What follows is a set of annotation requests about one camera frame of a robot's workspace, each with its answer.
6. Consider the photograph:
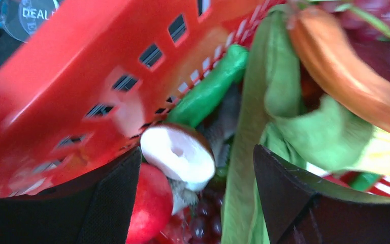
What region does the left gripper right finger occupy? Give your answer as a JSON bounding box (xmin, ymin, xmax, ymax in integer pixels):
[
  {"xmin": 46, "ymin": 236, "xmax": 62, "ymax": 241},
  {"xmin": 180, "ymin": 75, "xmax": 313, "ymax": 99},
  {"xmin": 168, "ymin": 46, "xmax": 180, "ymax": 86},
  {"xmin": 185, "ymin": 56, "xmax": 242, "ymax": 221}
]
[{"xmin": 253, "ymin": 145, "xmax": 390, "ymax": 243}]

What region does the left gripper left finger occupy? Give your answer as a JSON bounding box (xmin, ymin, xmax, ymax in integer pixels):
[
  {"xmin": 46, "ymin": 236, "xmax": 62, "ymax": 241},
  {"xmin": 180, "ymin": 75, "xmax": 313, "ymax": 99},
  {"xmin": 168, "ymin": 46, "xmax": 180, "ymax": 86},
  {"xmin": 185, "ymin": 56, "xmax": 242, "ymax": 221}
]
[{"xmin": 0, "ymin": 148, "xmax": 142, "ymax": 243}]

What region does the white brown mushroom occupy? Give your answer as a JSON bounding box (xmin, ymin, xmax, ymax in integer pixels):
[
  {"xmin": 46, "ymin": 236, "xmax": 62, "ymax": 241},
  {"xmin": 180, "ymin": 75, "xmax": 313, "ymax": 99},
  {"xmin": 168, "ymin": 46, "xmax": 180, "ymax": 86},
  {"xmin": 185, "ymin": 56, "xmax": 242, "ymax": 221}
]
[{"xmin": 140, "ymin": 123, "xmax": 216, "ymax": 192}]

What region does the red apple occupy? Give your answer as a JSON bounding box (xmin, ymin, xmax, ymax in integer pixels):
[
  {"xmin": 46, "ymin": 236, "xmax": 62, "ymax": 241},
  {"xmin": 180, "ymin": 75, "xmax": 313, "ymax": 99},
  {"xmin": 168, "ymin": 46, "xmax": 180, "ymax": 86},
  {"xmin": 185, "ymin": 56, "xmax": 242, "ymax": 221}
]
[{"xmin": 126, "ymin": 163, "xmax": 173, "ymax": 243}]

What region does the red chili pepper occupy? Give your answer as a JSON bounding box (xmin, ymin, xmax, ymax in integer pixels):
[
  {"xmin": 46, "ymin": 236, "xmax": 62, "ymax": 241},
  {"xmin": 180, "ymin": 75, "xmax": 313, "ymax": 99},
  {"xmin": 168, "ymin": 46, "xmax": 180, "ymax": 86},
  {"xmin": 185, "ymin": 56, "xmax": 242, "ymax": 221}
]
[{"xmin": 146, "ymin": 215, "xmax": 192, "ymax": 244}]

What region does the green leafy vegetable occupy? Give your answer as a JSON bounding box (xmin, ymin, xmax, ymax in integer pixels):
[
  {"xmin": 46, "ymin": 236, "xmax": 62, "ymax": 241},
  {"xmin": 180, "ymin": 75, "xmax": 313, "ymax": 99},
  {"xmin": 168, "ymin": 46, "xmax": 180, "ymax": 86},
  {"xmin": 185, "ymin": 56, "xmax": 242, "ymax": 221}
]
[{"xmin": 221, "ymin": 4, "xmax": 373, "ymax": 243}]

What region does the dark purple grape bunch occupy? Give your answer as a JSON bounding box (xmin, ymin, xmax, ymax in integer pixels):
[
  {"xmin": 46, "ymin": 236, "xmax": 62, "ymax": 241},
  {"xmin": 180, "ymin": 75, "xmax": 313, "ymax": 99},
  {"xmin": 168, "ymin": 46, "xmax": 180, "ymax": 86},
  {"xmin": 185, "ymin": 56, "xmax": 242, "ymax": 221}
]
[{"xmin": 188, "ymin": 189, "xmax": 224, "ymax": 244}]

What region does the red plastic shopping basket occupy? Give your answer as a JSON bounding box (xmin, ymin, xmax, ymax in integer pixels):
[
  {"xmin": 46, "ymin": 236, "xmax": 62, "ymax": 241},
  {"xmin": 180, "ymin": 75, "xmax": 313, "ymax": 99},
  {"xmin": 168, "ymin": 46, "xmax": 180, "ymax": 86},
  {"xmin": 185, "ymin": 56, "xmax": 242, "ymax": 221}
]
[{"xmin": 0, "ymin": 1, "xmax": 277, "ymax": 198}]

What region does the green pepper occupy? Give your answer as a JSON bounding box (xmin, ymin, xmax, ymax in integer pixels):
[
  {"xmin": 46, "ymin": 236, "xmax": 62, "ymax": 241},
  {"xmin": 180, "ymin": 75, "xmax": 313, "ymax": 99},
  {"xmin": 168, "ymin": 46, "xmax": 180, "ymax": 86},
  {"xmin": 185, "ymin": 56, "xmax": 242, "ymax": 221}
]
[{"xmin": 166, "ymin": 44, "xmax": 248, "ymax": 128}]

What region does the red grape bunch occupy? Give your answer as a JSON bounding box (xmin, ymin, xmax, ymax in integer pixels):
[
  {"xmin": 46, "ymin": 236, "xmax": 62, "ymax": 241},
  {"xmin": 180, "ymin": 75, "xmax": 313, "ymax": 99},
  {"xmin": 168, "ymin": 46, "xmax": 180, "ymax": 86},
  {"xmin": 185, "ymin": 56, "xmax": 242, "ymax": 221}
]
[{"xmin": 317, "ymin": 1, "xmax": 390, "ymax": 41}]

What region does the black poker chip case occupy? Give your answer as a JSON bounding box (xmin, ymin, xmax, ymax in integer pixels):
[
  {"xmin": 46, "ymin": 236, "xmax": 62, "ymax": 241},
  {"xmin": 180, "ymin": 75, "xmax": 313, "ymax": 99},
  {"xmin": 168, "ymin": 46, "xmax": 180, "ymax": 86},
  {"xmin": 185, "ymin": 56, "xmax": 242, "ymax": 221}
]
[{"xmin": 0, "ymin": 0, "xmax": 64, "ymax": 88}]

